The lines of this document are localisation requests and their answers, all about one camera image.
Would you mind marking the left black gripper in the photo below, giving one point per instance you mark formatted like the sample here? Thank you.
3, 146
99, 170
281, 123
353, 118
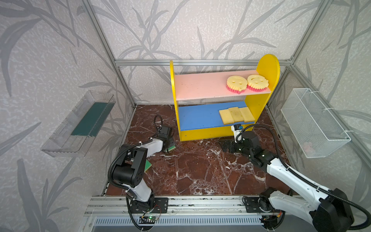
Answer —
167, 140

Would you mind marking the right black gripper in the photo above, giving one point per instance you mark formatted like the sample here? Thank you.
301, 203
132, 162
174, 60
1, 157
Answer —
233, 146

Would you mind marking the orange sponge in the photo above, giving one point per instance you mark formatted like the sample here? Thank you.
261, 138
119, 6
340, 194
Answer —
226, 116

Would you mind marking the green sponge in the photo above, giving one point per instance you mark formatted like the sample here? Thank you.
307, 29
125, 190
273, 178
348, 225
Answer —
148, 165
171, 148

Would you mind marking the yellow smiley sponge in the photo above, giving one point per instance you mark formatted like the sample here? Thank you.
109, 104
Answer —
257, 83
236, 84

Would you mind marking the yellow rectangular sponge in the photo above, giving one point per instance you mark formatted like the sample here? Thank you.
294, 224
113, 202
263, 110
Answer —
247, 115

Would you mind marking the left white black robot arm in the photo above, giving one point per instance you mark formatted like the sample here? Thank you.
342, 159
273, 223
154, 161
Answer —
128, 168

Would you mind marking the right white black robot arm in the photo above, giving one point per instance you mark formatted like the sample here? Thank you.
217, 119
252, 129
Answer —
327, 210

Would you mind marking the yellow pink blue shelf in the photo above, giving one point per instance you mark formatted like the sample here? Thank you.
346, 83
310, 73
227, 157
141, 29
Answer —
199, 97

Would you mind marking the green circuit board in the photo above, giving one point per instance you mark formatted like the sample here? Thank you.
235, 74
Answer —
149, 219

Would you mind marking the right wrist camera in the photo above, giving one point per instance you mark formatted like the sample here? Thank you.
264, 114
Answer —
236, 129

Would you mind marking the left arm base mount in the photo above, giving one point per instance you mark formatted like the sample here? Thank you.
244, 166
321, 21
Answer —
154, 204

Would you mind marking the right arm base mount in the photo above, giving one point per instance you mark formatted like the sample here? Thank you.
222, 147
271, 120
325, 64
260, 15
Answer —
258, 205

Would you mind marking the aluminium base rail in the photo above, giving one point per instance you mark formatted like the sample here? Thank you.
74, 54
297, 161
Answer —
195, 210

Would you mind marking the white wire mesh basket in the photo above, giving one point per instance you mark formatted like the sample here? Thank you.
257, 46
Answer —
315, 128

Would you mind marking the clear plastic wall bin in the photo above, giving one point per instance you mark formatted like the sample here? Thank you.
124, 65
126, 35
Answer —
76, 134

